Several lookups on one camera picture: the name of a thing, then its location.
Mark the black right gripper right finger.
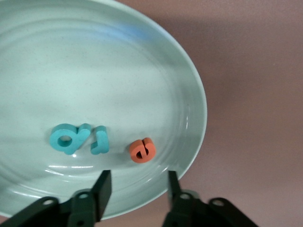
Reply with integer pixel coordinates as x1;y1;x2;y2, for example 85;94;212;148
160;170;261;227

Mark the pale green plate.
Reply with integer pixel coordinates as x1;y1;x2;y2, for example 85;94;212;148
0;0;208;220

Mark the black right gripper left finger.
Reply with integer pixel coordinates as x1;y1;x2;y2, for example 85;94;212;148
0;169;112;227

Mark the teal foam letter p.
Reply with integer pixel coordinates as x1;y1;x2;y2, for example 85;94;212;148
49;122;91;156

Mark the orange foam letter e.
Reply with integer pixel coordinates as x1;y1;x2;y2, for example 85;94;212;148
129;137;157;164

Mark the teal foam letter r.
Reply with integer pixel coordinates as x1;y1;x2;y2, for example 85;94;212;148
90;125;110;156

